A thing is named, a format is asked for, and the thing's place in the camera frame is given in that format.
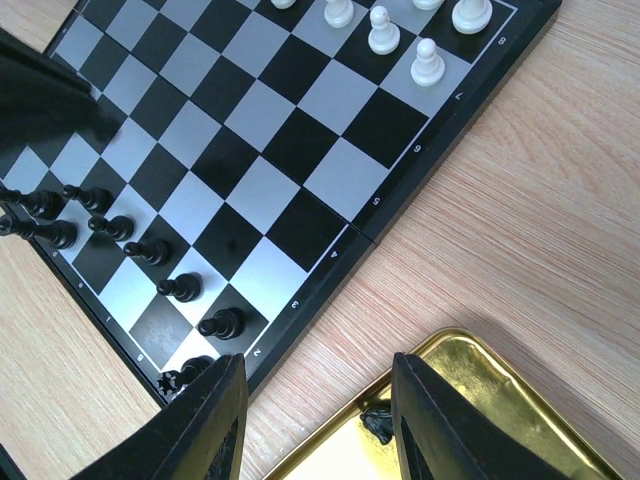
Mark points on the white rook corner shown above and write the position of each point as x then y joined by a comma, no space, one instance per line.
471,16

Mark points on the black knight in tray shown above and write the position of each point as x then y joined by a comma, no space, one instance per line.
377,419

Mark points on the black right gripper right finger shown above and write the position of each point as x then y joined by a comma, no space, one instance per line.
441,435

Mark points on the black and grey chessboard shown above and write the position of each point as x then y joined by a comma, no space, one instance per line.
269,149

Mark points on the black chess piece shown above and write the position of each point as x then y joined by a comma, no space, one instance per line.
156,252
95,199
184,288
60,234
119,228

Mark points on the black chess pawn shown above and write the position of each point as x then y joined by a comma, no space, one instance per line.
171,382
225,324
42,204

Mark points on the white pawn near edge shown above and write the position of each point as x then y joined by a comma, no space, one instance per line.
428,67

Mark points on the gold rectangular tray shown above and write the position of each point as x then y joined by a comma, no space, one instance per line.
341,448

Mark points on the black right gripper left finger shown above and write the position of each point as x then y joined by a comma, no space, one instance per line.
198,435

